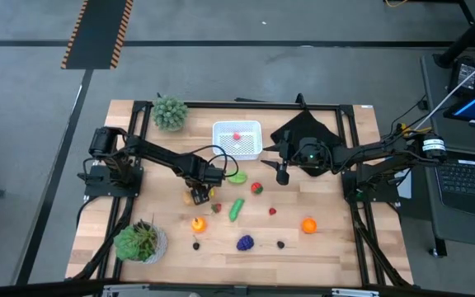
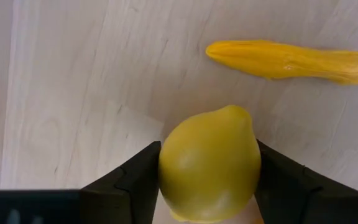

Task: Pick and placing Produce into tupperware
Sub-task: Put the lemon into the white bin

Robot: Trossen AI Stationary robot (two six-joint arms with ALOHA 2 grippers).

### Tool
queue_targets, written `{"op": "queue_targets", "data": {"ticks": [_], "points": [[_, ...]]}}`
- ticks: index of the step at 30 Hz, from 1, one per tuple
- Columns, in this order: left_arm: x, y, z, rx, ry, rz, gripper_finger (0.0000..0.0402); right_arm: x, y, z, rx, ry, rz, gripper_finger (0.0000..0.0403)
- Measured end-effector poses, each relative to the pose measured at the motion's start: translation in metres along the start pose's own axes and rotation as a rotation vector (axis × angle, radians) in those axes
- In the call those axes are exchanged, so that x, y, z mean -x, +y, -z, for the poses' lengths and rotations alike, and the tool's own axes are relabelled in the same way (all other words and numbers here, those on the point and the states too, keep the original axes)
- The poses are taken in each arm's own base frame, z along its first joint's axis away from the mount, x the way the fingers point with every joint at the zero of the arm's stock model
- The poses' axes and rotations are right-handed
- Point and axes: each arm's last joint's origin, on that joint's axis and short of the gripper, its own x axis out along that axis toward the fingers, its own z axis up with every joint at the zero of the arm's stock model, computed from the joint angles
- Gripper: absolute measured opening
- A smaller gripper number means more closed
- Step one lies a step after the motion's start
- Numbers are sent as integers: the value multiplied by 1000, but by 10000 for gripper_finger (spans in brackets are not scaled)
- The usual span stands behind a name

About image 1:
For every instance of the silver bracket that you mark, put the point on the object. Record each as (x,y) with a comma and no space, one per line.
(122,290)
(353,293)

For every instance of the yellow orange toy bell pepper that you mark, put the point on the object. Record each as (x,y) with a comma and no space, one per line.
(198,225)

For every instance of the dark toy cherry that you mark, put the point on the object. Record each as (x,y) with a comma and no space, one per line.
(196,246)
(280,244)

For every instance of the dark grey desk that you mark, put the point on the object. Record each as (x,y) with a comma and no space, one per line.
(468,233)

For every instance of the black stand leg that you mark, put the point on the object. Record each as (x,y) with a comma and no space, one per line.
(468,37)

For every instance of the purple toy grapes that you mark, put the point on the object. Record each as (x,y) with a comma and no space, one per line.
(245,243)

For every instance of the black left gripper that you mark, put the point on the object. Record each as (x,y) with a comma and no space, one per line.
(206,175)

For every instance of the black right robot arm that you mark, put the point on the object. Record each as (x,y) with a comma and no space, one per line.
(377,152)

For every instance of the white plastic basket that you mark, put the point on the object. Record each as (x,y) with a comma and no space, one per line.
(245,148)

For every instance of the pale green bushy potted plant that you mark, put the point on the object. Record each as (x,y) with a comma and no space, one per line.
(169,113)

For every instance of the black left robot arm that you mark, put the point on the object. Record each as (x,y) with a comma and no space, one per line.
(159,154)

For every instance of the black cloth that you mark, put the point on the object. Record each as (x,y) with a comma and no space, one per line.
(299,123)

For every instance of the small red toy berry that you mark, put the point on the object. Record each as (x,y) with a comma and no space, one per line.
(272,211)

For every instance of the light green toy vegetable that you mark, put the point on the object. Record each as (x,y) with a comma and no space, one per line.
(237,177)

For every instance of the red toy strawberry with leaves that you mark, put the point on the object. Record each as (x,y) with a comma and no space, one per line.
(217,208)

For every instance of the black power adapter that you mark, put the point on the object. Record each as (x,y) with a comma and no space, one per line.
(466,74)

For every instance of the brown toy potato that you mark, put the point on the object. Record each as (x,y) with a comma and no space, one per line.
(186,199)

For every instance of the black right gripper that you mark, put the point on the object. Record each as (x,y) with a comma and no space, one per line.
(309,152)

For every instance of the toy orange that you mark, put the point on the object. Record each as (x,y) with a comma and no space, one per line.
(309,225)

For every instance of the black rig beam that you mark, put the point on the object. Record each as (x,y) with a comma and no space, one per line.
(167,288)

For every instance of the green toy cucumber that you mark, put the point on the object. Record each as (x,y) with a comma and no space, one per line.
(236,209)

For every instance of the black keyboard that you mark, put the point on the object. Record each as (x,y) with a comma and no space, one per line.
(472,181)

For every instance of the black aluminium table frame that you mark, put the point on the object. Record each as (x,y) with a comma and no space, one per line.
(241,105)

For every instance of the black hazard striped floor mat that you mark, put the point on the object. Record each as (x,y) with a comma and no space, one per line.
(97,33)

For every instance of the white paper sheet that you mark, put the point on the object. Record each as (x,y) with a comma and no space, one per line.
(405,187)

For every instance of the pink toy peach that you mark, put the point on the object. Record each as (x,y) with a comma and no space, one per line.
(236,136)

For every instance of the red and green toy fruit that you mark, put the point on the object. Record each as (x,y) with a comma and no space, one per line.
(256,188)

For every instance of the dark green leafy potted plant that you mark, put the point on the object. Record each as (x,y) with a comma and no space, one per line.
(138,243)

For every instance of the white rod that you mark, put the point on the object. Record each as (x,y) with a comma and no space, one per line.
(460,88)

